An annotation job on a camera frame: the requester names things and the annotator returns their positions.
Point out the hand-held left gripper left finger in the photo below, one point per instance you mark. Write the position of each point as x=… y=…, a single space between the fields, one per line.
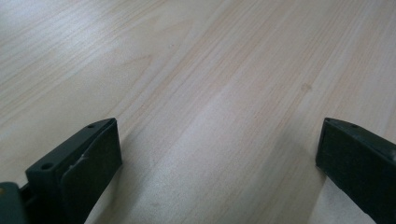
x=77 y=177

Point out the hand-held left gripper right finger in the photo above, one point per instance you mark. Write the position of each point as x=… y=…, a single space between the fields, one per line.
x=361 y=165

